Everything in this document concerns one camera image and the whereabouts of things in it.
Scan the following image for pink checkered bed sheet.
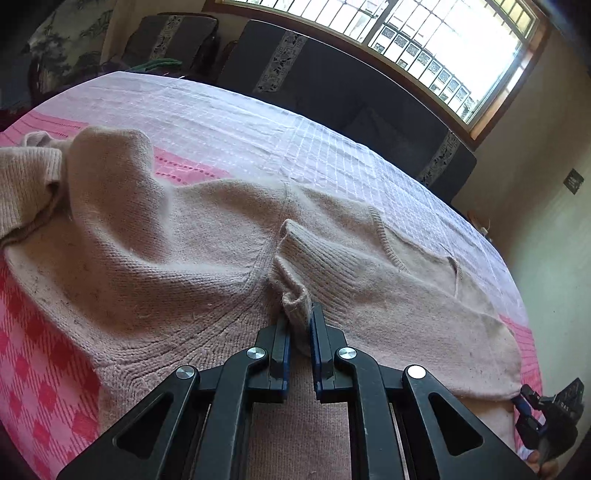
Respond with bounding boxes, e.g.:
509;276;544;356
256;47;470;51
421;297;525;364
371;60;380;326
1;73;542;479

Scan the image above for dark sofa with patterned strips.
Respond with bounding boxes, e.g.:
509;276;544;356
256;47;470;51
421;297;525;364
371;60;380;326
217;20;477;203

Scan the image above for beige knit sweater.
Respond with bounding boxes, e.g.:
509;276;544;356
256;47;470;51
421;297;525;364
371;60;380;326
0;125;525;480

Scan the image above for round wooden side table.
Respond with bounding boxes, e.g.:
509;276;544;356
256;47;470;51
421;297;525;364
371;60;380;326
467;210;492;243

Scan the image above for barred window with wooden frame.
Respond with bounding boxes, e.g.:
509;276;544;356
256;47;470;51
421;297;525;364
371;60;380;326
204;0;551;149

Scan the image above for green cord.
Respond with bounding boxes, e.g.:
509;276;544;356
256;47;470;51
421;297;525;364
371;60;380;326
128;57;184;74

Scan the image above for painted folding screen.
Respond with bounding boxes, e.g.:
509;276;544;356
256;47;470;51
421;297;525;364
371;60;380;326
29;0;116;91

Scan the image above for dark armchair with patterned strip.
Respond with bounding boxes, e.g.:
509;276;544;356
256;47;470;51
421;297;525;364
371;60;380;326
121;13;219;77

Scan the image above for black wall plaque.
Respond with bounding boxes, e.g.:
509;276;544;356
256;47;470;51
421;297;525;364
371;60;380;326
563;169;584;195

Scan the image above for person's right hand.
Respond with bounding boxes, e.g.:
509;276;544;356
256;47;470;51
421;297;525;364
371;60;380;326
526;450;559;480

